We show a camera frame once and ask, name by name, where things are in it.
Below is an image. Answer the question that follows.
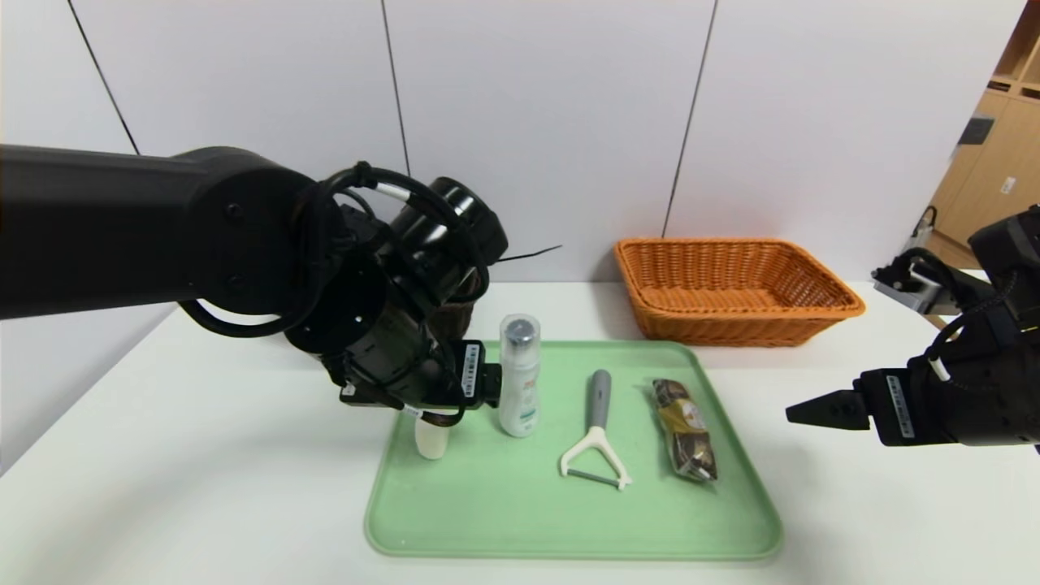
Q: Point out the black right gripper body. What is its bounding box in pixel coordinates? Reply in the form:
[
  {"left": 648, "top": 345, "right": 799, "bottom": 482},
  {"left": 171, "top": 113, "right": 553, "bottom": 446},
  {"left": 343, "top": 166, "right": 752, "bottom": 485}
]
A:
[{"left": 853, "top": 353, "right": 1004, "bottom": 447}]

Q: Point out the brown gold snack packet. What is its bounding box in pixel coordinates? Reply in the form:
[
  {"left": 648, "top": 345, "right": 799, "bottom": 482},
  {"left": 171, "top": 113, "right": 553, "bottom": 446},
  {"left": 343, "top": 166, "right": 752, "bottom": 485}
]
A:
[{"left": 651, "top": 378, "right": 718, "bottom": 482}]

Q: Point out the grey handled white peeler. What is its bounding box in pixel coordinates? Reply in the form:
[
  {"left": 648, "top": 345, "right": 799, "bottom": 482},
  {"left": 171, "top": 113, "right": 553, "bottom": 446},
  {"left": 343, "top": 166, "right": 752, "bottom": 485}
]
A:
[{"left": 559, "top": 370, "right": 632, "bottom": 490}]

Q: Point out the white bottle clear cap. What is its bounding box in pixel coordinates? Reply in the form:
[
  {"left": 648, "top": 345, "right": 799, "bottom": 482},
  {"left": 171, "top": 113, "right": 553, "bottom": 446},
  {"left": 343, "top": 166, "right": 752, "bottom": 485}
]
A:
[{"left": 499, "top": 314, "right": 542, "bottom": 438}]

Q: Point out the white soap bar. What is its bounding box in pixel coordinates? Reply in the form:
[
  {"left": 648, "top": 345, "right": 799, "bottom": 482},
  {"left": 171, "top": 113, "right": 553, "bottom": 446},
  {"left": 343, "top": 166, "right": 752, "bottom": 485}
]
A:
[{"left": 414, "top": 418, "right": 450, "bottom": 461}]

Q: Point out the orange wicker basket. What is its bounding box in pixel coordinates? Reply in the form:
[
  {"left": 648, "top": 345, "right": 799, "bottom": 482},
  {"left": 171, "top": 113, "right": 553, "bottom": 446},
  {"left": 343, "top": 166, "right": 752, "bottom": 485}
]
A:
[{"left": 613, "top": 237, "right": 866, "bottom": 349}]

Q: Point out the dark brown wicker basket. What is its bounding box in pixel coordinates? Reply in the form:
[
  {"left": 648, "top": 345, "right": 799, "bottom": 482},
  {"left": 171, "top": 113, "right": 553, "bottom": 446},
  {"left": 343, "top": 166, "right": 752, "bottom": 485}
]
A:
[{"left": 427, "top": 272, "right": 482, "bottom": 344}]

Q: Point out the wooden cabinet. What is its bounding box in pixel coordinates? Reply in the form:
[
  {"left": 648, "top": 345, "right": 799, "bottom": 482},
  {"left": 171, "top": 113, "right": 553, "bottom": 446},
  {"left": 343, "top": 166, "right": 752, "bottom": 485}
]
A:
[{"left": 926, "top": 0, "right": 1040, "bottom": 269}]

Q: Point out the green plastic tray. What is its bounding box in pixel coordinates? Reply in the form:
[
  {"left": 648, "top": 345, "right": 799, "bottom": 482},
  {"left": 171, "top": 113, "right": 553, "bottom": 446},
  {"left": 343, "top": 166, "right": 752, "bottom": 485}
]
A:
[{"left": 364, "top": 340, "right": 783, "bottom": 561}]

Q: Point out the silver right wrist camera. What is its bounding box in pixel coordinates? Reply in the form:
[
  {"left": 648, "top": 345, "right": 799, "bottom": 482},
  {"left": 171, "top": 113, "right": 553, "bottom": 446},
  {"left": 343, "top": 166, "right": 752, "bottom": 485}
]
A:
[{"left": 873, "top": 252, "right": 951, "bottom": 314}]

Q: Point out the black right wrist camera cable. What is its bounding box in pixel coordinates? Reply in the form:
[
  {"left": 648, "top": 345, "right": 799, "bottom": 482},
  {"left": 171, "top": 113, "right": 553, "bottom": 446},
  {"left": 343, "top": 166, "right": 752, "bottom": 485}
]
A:
[{"left": 894, "top": 248, "right": 976, "bottom": 293}]

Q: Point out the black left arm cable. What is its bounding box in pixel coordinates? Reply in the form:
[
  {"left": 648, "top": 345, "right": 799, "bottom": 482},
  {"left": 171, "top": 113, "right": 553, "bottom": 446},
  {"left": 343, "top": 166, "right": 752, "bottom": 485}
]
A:
[{"left": 179, "top": 161, "right": 492, "bottom": 338}]

